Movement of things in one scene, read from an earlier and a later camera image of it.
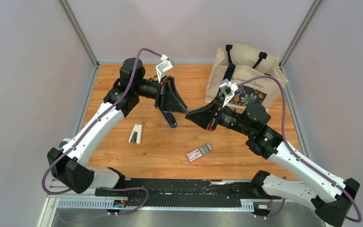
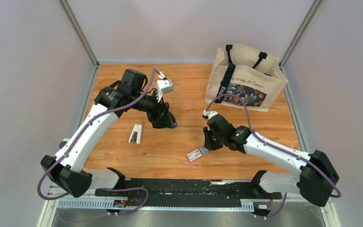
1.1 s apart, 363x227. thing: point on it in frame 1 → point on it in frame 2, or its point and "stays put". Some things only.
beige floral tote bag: [258, 74] stays put
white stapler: [135, 135] stays put
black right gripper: [205, 116] → [208, 143]
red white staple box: [199, 152] stays put
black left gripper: [167, 97] → [163, 121]
